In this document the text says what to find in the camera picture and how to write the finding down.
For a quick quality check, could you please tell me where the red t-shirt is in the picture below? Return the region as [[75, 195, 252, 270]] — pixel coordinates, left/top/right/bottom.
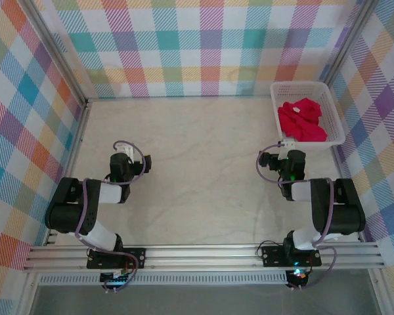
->
[[277, 97, 328, 142]]

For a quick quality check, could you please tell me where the white plastic basket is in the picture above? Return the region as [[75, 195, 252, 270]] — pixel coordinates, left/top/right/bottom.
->
[[269, 81, 346, 152]]

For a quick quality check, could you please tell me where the aluminium mounting beam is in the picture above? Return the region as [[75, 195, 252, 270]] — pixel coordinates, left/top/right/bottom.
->
[[22, 241, 385, 273]]

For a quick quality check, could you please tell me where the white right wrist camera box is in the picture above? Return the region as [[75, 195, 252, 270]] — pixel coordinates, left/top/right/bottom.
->
[[278, 138, 297, 160]]

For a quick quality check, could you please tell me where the aluminium rail under checked wall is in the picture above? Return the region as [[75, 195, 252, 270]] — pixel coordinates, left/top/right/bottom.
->
[[85, 94, 273, 102]]

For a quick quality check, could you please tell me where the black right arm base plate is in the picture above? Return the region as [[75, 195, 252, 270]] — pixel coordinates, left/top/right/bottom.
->
[[261, 244, 322, 268]]

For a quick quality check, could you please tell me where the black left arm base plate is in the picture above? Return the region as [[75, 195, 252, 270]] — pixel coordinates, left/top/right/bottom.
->
[[86, 247, 148, 270]]

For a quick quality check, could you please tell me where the slotted grey cable duct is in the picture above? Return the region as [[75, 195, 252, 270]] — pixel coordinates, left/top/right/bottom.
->
[[39, 274, 290, 286]]

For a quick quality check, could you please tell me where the aluminium frame post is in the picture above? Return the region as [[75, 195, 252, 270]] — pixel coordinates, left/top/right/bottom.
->
[[19, 0, 93, 106], [318, 0, 382, 89]]

